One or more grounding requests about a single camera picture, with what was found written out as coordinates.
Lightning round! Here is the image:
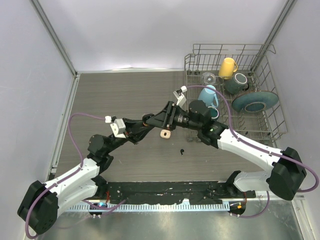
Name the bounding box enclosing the cream earbud charging case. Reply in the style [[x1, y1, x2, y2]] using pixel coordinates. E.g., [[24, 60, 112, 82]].
[[160, 129, 171, 139]]

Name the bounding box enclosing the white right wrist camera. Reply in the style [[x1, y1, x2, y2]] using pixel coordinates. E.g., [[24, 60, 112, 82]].
[[173, 85, 187, 107]]

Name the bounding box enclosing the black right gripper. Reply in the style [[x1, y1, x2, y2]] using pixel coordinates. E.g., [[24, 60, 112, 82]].
[[146, 101, 201, 132]]

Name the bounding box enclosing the white slotted cable duct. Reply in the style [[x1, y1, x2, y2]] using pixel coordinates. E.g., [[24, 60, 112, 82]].
[[66, 201, 230, 213]]

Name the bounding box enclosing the yellow mug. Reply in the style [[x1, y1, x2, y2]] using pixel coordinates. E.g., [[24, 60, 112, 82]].
[[218, 57, 239, 80]]

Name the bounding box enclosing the clear glass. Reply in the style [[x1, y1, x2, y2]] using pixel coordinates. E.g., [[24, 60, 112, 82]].
[[200, 72, 217, 86]]

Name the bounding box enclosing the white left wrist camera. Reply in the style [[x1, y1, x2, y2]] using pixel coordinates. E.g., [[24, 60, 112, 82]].
[[104, 115, 126, 139]]

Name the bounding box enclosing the dark grey-green mug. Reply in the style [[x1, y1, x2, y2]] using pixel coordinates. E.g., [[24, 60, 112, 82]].
[[224, 73, 248, 95]]

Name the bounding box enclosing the light blue mug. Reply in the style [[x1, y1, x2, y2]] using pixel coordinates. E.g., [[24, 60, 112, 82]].
[[198, 85, 219, 108]]

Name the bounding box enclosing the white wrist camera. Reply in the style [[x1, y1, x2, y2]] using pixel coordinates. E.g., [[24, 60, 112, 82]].
[[173, 85, 187, 107], [104, 115, 126, 139]]

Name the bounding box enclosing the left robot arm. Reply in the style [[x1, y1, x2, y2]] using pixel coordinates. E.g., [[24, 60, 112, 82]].
[[17, 114, 154, 240]]

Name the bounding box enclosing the blue ceramic plate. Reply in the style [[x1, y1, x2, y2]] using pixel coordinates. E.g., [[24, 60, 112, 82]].
[[231, 91, 279, 113]]

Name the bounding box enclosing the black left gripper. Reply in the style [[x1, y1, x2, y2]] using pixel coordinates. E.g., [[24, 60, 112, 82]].
[[105, 117, 153, 154]]

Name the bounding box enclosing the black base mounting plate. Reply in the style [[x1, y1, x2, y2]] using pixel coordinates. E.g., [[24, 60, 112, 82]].
[[87, 181, 256, 205]]

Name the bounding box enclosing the dark teal mug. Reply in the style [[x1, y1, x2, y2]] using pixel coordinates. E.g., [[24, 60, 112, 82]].
[[208, 106, 220, 120]]

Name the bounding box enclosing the metal wire dish rack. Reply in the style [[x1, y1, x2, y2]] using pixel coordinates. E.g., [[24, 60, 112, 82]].
[[184, 43, 287, 147]]

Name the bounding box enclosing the aluminium frame rail left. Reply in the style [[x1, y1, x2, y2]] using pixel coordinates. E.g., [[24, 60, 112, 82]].
[[48, 74, 80, 175]]

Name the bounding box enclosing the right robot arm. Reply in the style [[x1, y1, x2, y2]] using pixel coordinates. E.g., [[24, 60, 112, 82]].
[[143, 100, 307, 201]]

